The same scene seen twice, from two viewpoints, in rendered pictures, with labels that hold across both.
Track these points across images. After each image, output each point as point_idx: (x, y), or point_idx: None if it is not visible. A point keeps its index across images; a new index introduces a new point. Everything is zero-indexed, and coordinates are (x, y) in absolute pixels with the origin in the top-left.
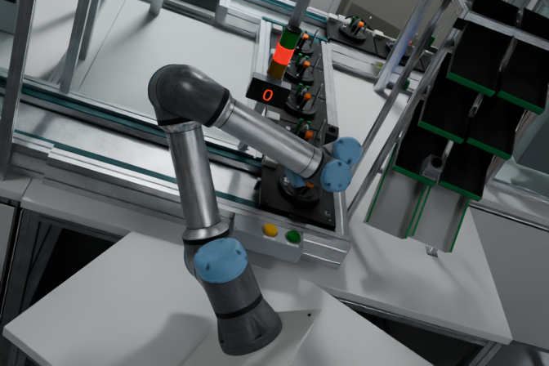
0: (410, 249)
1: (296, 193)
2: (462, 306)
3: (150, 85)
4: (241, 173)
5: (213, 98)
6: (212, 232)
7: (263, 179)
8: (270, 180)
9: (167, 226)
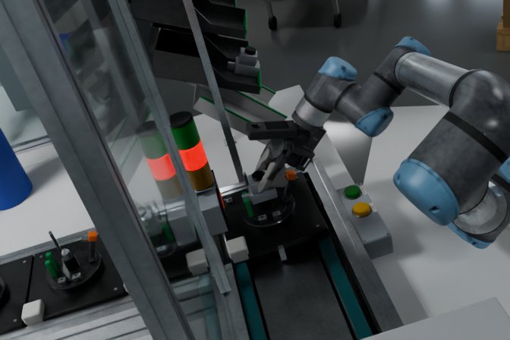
0: (240, 152)
1: (285, 204)
2: (288, 111)
3: (466, 194)
4: (261, 284)
5: (500, 76)
6: (491, 184)
7: (279, 242)
8: (276, 237)
9: (404, 324)
